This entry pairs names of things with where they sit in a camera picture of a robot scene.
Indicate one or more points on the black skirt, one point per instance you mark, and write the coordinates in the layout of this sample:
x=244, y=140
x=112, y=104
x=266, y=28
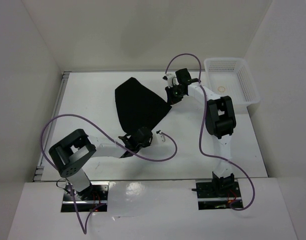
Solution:
x=137, y=106

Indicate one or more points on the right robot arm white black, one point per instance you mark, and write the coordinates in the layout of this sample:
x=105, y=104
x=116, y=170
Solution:
x=219, y=120

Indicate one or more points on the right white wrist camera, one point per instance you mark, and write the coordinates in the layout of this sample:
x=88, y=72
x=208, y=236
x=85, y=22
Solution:
x=170, y=78

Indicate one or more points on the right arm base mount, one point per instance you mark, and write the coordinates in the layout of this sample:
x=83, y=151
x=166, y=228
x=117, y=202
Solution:
x=210, y=195

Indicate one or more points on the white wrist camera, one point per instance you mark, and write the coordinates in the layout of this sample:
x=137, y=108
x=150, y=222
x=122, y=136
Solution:
x=170, y=78
x=160, y=138

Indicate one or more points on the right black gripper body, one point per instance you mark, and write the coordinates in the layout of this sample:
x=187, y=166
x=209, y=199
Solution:
x=178, y=95

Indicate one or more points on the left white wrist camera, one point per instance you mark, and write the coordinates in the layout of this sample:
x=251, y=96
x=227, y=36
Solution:
x=160, y=138

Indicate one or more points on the white plastic perforated basket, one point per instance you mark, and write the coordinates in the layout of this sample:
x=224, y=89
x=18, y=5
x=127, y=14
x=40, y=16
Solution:
x=231, y=76

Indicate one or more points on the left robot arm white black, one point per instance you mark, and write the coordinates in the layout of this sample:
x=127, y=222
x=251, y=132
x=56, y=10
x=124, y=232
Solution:
x=71, y=153

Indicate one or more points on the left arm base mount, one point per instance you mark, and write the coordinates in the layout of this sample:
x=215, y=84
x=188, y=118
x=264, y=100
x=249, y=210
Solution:
x=87, y=200

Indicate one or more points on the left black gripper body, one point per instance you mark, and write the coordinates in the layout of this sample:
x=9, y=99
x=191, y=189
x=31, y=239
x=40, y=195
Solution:
x=148, y=143

